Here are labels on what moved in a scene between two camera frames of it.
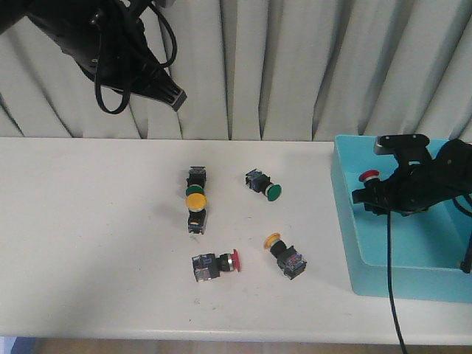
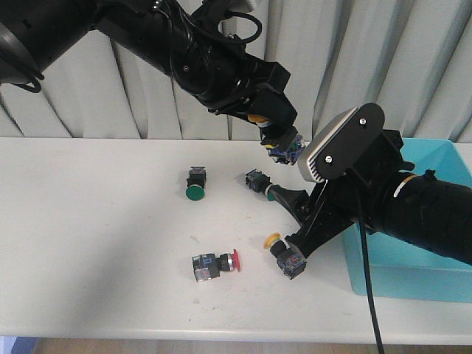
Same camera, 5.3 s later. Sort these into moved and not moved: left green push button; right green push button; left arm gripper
Moved: left arm gripper
Not moved: right green push button; left green push button
